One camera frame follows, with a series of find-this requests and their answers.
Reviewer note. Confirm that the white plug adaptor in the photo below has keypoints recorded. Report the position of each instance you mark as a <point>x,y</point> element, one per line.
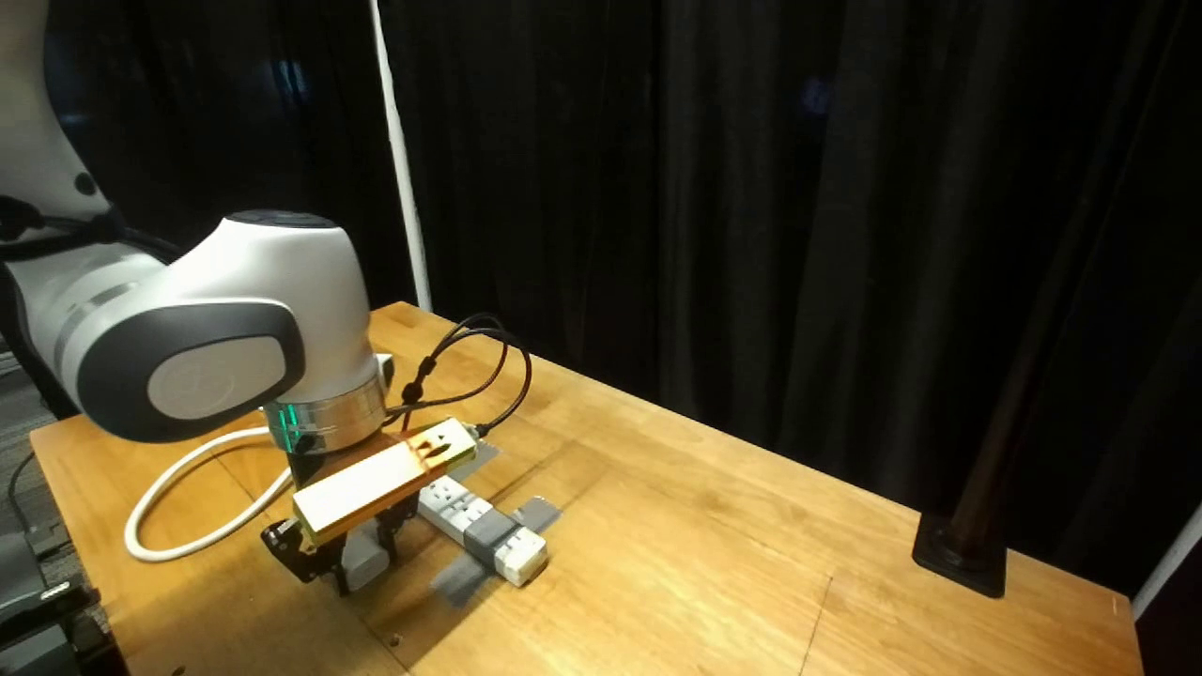
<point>367,562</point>

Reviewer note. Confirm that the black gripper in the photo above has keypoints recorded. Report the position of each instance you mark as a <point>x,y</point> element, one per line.
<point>309,470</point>

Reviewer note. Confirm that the black breadboard table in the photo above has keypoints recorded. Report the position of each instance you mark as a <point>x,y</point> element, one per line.
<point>41,625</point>

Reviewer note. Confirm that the black curtain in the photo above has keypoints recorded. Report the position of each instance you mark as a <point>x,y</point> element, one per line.
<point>776,189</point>

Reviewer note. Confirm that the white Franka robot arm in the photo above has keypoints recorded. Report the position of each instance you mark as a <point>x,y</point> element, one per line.
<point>212,326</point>

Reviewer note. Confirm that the black stand post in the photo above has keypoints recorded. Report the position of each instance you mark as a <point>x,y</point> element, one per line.
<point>960,550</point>

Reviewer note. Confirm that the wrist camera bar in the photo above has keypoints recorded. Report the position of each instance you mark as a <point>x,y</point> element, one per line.
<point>377,481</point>

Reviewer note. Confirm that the white pole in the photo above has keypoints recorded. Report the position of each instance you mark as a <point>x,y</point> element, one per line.
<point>401,152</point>
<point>1169,565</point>

